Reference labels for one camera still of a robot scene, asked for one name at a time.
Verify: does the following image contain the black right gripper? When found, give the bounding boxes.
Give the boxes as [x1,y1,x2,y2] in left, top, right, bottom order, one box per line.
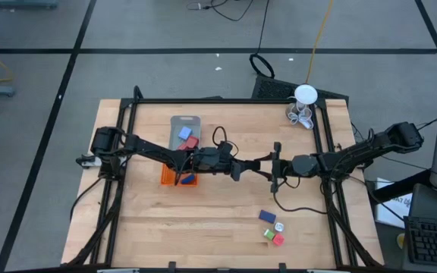
[255,142,294,194]

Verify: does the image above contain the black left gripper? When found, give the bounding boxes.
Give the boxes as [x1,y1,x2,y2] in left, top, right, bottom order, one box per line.
[212,142,256,182]

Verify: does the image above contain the navy blue rectangular case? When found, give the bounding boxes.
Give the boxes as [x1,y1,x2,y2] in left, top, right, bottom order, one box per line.
[258,209,278,224]

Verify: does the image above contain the black mesh mat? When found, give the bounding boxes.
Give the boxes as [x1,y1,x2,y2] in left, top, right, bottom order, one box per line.
[251,74,351,102]

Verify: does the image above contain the orange plastic basket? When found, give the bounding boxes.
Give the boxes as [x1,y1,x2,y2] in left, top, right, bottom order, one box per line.
[160,162,200,187]

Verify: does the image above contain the white round disc device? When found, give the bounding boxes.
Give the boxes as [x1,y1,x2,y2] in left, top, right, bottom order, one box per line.
[294,83,319,106]

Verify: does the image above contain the grey plastic bin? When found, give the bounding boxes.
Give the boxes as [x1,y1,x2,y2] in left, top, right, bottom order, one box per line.
[168,115,202,152]

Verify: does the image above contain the black desk bar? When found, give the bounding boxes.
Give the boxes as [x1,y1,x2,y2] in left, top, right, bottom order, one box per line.
[368,168,432,205]

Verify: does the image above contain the white paper sheet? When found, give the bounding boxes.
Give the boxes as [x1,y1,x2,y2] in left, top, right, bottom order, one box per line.
[374,177,413,230]

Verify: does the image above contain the dark grey desk device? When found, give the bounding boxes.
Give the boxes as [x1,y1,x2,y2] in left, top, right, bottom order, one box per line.
[407,183,437,224]

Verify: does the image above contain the black keyboard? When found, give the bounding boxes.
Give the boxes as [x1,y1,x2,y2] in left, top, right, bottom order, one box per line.
[403,215,437,271]

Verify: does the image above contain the grey metal bar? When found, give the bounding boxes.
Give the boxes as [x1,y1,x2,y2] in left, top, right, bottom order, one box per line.
[0,0,60,10]

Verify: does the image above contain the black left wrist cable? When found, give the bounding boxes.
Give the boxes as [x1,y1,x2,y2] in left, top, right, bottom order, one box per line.
[212,126,239,152]

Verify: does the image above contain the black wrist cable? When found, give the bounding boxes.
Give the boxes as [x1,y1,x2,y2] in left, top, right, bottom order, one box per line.
[212,126,239,152]
[272,185,329,214]

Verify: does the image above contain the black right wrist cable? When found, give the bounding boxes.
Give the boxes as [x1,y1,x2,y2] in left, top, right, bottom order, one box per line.
[272,185,329,214]

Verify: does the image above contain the white coiled cable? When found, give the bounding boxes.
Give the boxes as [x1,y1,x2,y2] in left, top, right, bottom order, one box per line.
[286,101,316,131]

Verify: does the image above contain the black aluminium table frame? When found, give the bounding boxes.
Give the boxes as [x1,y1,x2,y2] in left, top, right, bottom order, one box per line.
[66,85,385,268]

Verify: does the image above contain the black looped floor cable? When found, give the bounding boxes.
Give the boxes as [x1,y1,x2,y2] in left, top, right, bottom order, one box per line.
[249,0,276,80]

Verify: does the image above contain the yellow floor cable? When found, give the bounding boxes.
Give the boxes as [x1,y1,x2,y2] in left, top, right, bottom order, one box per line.
[305,0,335,85]

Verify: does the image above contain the black curved floor cable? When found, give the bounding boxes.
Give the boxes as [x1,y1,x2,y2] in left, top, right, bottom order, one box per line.
[187,0,256,23]

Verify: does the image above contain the black cable hanging off table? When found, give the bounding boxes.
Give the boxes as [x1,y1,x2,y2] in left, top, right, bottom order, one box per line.
[69,176,105,223]

